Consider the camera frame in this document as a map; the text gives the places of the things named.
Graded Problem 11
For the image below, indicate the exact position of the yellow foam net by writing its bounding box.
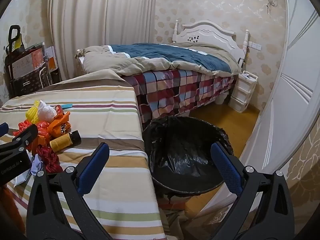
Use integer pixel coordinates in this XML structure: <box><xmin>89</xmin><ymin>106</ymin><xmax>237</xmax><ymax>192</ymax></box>
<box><xmin>26</xmin><ymin>100</ymin><xmax>40</xmax><ymax>124</ymax></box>

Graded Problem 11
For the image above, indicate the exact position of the silver foil wrapper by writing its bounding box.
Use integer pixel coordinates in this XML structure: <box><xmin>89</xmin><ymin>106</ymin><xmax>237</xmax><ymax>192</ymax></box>
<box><xmin>14</xmin><ymin>172</ymin><xmax>33</xmax><ymax>187</ymax></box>

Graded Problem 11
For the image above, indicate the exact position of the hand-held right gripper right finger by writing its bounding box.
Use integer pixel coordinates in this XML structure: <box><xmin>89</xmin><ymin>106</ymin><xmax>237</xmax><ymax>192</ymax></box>
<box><xmin>210</xmin><ymin>142</ymin><xmax>294</xmax><ymax>240</ymax></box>

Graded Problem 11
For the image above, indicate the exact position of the orange-red foam net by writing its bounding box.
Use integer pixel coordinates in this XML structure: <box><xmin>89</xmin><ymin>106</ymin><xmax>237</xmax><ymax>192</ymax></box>
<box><xmin>36</xmin><ymin>121</ymin><xmax>52</xmax><ymax>153</ymax></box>

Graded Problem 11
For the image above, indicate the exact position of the plaid bedsheet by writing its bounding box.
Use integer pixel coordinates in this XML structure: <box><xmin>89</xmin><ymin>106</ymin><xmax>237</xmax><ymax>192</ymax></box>
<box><xmin>122</xmin><ymin>69</ymin><xmax>237</xmax><ymax>123</ymax></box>

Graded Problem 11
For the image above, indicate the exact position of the orange and white box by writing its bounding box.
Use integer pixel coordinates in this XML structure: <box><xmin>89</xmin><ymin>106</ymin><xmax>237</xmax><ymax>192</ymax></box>
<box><xmin>44</xmin><ymin>46</ymin><xmax>59</xmax><ymax>72</ymax></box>

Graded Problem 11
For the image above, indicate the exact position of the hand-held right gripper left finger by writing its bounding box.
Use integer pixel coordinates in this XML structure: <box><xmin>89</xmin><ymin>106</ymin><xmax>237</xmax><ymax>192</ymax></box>
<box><xmin>26</xmin><ymin>142</ymin><xmax>118</xmax><ymax>240</ymax></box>

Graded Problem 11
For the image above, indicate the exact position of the white bed headboard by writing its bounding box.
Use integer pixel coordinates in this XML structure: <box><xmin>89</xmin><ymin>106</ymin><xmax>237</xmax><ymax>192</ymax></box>
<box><xmin>172</xmin><ymin>20</ymin><xmax>250</xmax><ymax>53</ymax></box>

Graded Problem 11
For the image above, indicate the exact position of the white plastic bag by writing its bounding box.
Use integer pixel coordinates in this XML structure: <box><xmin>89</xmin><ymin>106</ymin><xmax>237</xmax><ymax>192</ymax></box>
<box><xmin>37</xmin><ymin>100</ymin><xmax>57</xmax><ymax>122</ymax></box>

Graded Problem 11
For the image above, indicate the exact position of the yellow bottle with black cap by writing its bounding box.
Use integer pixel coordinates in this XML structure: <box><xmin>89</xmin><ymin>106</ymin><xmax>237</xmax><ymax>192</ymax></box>
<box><xmin>49</xmin><ymin>131</ymin><xmax>82</xmax><ymax>152</ymax></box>

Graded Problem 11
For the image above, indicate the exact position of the orange plastic bag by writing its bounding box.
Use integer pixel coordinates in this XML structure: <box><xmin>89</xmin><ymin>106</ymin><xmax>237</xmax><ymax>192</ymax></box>
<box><xmin>47</xmin><ymin>111</ymin><xmax>72</xmax><ymax>138</ymax></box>

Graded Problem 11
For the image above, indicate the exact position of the brown patterned storage basket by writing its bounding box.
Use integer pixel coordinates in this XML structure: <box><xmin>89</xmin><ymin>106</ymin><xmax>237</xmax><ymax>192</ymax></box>
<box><xmin>11</xmin><ymin>67</ymin><xmax>50</xmax><ymax>98</ymax></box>

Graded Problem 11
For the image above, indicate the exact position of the white paper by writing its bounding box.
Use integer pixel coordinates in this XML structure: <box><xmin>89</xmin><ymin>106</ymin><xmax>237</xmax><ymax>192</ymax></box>
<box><xmin>30</xmin><ymin>154</ymin><xmax>47</xmax><ymax>178</ymax></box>

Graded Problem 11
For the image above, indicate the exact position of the white drawer unit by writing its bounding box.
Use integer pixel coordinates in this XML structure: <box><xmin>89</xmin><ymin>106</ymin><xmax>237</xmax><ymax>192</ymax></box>
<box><xmin>228</xmin><ymin>70</ymin><xmax>258</xmax><ymax>112</ymax></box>

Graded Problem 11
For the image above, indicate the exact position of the hanging cable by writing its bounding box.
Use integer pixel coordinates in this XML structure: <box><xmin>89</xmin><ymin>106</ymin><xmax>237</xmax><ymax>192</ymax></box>
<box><xmin>266</xmin><ymin>0</ymin><xmax>278</xmax><ymax>14</ymax></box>

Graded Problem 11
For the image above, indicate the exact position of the beige curtain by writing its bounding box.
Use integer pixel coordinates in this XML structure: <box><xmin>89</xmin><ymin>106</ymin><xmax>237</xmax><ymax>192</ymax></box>
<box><xmin>47</xmin><ymin>0</ymin><xmax>158</xmax><ymax>82</ymax></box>

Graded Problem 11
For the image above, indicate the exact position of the black hand trolley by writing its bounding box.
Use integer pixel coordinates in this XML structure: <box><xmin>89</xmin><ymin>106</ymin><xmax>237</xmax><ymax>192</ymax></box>
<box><xmin>4</xmin><ymin>25</ymin><xmax>25</xmax><ymax>98</ymax></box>

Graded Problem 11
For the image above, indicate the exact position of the white panelled door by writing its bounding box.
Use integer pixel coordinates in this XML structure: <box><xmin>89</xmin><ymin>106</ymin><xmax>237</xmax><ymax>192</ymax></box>
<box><xmin>195</xmin><ymin>0</ymin><xmax>320</xmax><ymax>220</ymax></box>

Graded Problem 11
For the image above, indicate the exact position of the black trash bin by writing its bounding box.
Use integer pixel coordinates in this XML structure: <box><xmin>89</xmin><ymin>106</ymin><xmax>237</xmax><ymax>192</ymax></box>
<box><xmin>142</xmin><ymin>116</ymin><xmax>234</xmax><ymax>197</ymax></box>

